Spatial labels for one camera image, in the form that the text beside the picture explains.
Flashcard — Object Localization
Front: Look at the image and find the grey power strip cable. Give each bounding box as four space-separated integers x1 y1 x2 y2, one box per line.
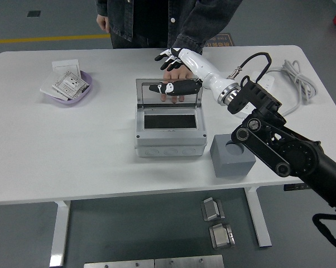
268 59 317 117

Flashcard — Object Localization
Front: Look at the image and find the white table leg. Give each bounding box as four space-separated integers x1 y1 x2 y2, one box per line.
49 200 71 268
246 186 273 248

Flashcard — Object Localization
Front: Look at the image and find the metal base plate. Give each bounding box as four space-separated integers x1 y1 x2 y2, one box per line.
83 259 155 268
154 254 224 268

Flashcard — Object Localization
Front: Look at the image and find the white wall switch plate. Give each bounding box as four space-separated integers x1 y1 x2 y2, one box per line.
51 59 81 78

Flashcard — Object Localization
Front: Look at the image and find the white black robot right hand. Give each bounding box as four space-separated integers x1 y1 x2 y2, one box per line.
148 47 236 103

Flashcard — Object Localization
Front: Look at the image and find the purple plastic tray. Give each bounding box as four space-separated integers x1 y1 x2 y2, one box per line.
44 70 93 107

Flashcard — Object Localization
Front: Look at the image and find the person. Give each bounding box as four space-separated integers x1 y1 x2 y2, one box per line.
95 0 243 55

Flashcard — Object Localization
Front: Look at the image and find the person's right hand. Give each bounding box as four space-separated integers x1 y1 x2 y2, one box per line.
97 14 109 31

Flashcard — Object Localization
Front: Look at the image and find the grey cube with round hole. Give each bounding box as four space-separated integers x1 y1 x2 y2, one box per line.
209 133 257 179

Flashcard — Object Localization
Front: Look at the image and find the white power strip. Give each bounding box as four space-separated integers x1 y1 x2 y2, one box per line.
234 70 275 119

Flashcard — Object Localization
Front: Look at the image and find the grey junction box clear lid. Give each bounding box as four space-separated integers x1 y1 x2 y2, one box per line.
135 78 208 157

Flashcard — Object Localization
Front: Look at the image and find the small metal block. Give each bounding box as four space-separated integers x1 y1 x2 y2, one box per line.
209 223 236 250
200 197 226 223

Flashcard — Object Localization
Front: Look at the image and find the plain white panel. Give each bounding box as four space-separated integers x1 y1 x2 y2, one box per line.
40 71 70 102

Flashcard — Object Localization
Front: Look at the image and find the person's left hand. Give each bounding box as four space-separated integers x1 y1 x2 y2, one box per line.
161 66 194 104

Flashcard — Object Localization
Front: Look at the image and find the printed white socket panel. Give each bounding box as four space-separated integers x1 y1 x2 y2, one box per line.
52 71 90 101

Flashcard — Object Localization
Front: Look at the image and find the brown floor sign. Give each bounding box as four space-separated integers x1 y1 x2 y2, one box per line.
205 33 234 47

